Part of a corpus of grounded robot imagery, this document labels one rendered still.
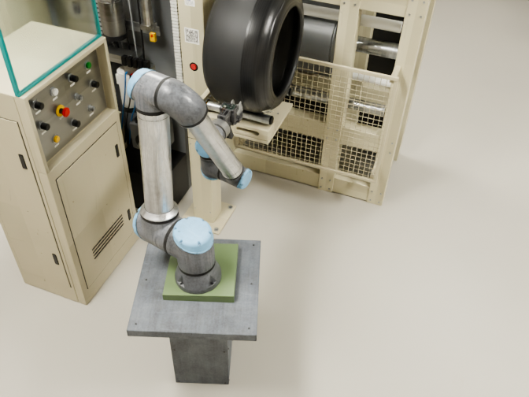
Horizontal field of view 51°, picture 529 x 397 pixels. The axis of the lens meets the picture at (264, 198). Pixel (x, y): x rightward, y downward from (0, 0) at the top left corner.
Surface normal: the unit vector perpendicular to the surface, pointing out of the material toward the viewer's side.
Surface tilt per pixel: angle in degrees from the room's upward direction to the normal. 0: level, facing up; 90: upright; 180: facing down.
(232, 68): 82
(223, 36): 59
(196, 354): 90
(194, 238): 4
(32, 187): 90
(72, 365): 0
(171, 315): 0
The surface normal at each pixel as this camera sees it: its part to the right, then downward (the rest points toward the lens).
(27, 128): -0.36, 0.62
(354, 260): 0.03, -0.74
